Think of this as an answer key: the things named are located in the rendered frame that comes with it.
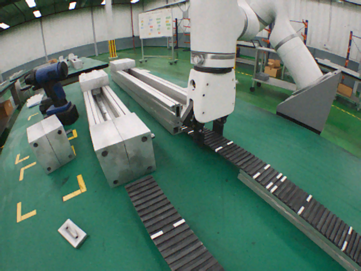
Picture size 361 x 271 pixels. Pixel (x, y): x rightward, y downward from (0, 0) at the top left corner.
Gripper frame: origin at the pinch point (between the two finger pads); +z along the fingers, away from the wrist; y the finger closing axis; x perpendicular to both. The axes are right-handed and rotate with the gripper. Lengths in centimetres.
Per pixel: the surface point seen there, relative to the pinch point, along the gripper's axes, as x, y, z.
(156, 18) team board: 539, 242, -83
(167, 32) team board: 501, 260, -29
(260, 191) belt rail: -17.5, -2.0, 1.9
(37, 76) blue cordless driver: 38, -39, -17
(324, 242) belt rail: -32.7, -1.5, 2.2
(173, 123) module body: 8.9, -4.1, 0.1
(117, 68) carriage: 65, -4, -7
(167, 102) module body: 10.1, -4.8, -5.4
